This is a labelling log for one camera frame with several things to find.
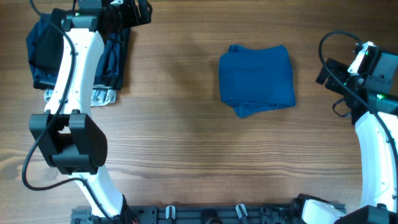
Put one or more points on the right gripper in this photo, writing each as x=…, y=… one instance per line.
x=331, y=83

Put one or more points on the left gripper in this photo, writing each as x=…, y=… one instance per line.
x=133, y=20

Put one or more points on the blue polo shirt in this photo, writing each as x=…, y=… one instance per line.
x=253, y=81

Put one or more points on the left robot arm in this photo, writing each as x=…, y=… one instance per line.
x=66, y=135

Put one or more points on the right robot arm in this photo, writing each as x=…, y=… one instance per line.
x=368, y=87

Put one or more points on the folded light grey garment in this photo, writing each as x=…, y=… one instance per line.
x=97, y=98

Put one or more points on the folded dark blue garment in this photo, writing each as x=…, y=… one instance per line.
x=34, y=43

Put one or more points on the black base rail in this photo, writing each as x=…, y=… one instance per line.
x=264, y=214

